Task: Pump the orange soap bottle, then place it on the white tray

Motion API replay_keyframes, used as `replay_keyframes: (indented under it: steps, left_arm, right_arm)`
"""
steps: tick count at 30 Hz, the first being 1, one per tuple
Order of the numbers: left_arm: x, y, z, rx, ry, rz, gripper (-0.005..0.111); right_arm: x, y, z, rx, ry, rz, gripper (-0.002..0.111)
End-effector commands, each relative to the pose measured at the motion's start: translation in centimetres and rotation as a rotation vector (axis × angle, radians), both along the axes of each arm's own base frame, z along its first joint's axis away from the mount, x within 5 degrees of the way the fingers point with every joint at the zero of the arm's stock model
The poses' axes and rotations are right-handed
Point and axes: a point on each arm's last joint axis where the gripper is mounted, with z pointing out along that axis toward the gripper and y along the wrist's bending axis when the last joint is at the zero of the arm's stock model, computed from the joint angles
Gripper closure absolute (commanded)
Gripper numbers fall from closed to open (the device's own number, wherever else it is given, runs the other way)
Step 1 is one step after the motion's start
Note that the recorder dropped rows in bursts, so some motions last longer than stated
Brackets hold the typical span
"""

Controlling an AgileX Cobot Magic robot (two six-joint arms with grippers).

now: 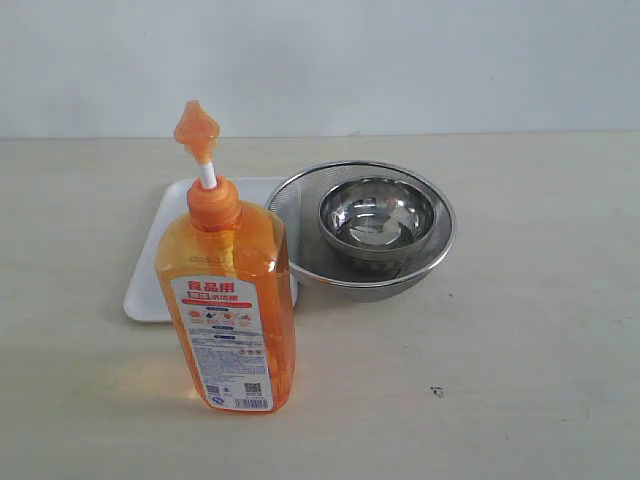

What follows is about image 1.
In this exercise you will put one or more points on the orange dish soap pump bottle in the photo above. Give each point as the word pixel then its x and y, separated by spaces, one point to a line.
pixel 223 268

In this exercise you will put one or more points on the steel mesh strainer bowl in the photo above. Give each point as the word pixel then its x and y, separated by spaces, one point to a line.
pixel 315 265

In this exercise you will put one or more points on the small stainless steel bowl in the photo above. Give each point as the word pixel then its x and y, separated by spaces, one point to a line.
pixel 375 223

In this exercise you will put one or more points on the white rectangular plastic tray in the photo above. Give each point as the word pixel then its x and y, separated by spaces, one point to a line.
pixel 144 301

